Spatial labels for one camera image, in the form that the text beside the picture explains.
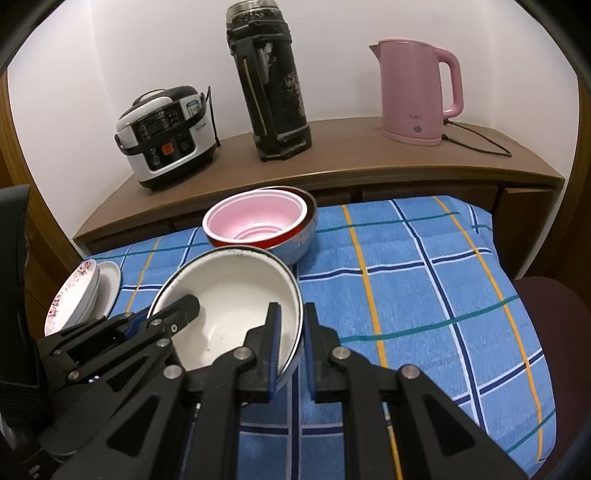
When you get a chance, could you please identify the black thermos flask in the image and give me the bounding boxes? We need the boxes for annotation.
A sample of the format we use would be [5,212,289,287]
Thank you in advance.
[225,0,313,162]

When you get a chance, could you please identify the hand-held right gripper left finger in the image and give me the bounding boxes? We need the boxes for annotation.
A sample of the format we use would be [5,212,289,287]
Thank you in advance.
[51,302,283,480]

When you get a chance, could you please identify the plain white plate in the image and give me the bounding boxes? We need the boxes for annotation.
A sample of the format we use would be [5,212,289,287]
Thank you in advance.
[85,261,122,320]

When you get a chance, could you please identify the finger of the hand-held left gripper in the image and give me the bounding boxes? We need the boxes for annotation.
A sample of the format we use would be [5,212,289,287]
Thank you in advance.
[65,294,202,384]
[36,313,148,366]

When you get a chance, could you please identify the white black rice cooker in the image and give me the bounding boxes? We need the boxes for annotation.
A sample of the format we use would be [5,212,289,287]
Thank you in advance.
[115,85,221,191]

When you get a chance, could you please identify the wooden cabinet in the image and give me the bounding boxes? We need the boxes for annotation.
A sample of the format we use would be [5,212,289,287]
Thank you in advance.
[73,115,566,278]

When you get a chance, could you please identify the black kettle cable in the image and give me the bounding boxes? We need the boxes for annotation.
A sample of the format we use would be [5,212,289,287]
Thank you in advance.
[441,117,513,158]

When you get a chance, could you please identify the red bowl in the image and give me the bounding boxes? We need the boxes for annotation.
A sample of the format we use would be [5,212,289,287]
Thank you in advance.
[204,187,318,250]

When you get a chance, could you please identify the pink plastic bowl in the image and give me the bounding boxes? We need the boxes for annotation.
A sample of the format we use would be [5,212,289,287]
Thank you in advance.
[202,189,308,246]

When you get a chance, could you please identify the white enamel bowl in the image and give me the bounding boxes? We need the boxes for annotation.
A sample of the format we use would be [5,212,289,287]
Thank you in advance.
[148,246,305,386]

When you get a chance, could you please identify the pink electric kettle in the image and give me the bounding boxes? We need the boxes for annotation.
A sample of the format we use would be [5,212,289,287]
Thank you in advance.
[368,39,464,147]

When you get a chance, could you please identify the blue plaid cloth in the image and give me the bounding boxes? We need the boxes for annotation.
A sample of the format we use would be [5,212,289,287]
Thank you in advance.
[60,195,557,480]

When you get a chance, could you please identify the pink floral white plate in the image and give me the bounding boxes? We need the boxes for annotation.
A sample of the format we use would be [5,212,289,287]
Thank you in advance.
[44,259,100,337]

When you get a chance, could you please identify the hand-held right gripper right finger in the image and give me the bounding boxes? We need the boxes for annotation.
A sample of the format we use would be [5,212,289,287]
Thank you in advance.
[302,302,528,480]

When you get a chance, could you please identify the stainless steel bowl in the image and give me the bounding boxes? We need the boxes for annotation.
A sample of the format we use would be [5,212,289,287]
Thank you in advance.
[259,186,319,267]

